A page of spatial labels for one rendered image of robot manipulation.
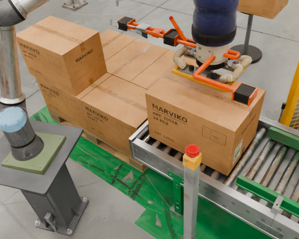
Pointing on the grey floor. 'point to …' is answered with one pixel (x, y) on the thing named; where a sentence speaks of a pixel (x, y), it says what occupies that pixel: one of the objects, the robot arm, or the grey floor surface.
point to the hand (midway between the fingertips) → (125, 1)
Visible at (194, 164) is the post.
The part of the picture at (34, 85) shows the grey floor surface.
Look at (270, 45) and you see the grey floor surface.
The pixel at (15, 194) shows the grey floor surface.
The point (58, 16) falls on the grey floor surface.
